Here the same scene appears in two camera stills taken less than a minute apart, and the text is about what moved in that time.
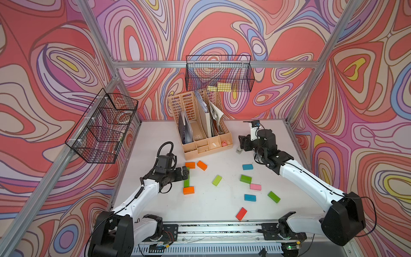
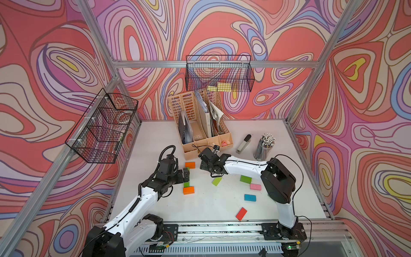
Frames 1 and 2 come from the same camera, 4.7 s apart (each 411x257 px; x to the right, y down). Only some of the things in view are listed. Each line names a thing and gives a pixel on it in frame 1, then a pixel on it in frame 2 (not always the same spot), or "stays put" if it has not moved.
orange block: [188, 190] stays put
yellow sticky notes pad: [220, 87] stays put
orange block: [191, 165] stays put
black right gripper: [244, 142] → [203, 166]
